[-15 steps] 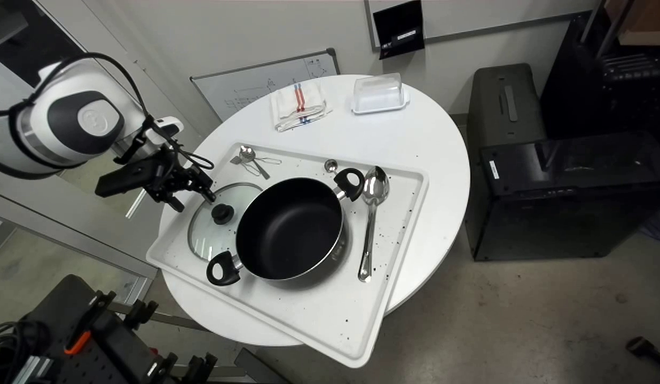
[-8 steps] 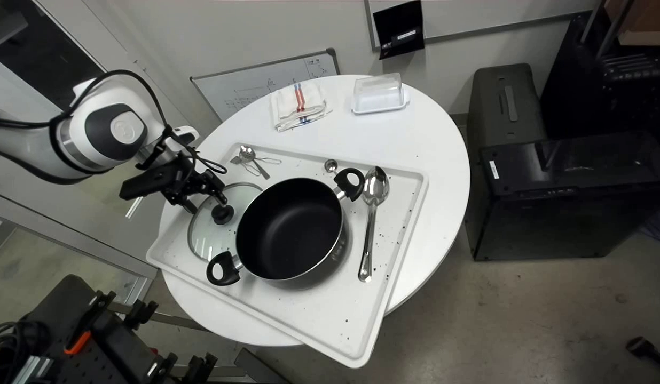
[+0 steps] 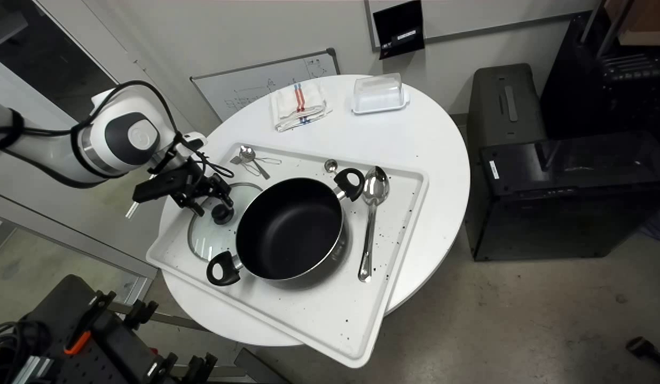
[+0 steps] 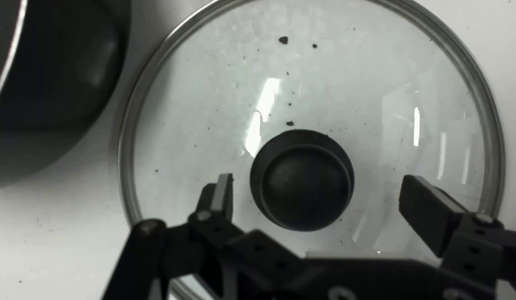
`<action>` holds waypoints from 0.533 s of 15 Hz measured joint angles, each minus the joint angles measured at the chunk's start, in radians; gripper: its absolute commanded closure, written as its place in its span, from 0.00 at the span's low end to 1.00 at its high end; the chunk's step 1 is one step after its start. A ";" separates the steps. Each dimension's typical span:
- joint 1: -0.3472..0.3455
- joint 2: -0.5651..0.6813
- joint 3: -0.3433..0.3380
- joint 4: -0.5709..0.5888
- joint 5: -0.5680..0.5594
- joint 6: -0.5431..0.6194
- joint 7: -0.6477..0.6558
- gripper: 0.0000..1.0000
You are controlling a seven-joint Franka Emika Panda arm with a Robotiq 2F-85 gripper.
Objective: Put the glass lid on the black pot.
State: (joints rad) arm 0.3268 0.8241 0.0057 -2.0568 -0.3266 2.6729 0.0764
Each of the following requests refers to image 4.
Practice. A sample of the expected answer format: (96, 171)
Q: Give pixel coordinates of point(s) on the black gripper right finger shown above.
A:
(441, 221)

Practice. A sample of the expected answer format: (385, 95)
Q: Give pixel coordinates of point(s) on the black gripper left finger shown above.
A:
(213, 243)

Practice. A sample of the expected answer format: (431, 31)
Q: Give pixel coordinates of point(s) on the glass lid with black knob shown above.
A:
(301, 176)

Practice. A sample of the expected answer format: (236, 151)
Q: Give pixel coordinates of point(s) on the black pot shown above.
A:
(57, 71)

